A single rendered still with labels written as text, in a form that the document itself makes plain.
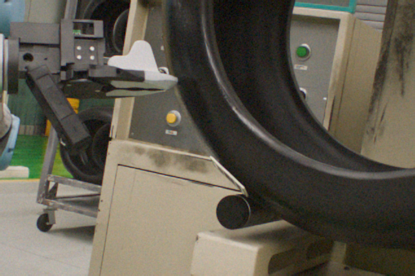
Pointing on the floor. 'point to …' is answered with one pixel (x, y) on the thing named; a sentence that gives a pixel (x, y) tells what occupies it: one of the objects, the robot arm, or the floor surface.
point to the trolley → (91, 202)
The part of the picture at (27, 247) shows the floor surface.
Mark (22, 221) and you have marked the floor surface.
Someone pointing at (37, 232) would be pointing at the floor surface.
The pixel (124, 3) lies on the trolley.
